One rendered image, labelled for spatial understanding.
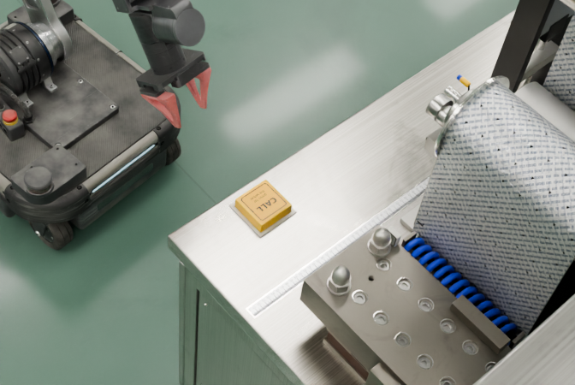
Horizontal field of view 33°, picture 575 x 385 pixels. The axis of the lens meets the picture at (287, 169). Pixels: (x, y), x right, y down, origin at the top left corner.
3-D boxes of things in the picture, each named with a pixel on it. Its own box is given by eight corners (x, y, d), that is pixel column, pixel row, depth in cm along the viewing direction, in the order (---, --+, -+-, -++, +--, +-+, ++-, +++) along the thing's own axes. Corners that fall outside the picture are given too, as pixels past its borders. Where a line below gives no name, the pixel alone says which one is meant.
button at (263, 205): (264, 186, 171) (265, 178, 169) (291, 212, 168) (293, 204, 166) (234, 206, 168) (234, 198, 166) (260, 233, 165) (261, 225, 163)
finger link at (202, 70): (226, 103, 161) (207, 55, 156) (195, 127, 157) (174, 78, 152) (199, 97, 165) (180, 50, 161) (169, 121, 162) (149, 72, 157)
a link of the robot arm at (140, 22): (145, -9, 153) (118, 8, 150) (172, -5, 148) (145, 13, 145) (161, 30, 156) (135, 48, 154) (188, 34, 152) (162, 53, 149)
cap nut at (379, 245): (378, 233, 151) (383, 216, 148) (395, 248, 150) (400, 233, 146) (362, 245, 150) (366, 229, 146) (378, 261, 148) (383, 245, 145)
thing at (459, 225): (413, 230, 153) (439, 158, 139) (527, 334, 144) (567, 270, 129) (411, 232, 153) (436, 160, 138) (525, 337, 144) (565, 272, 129)
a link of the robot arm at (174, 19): (145, -48, 150) (103, -21, 146) (192, -44, 142) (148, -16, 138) (172, 21, 156) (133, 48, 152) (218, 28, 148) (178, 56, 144)
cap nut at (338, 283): (339, 269, 147) (343, 254, 143) (355, 287, 145) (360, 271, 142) (321, 283, 145) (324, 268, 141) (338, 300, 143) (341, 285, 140)
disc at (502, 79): (491, 126, 147) (518, 58, 135) (494, 127, 147) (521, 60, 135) (424, 174, 140) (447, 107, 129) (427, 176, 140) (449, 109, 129)
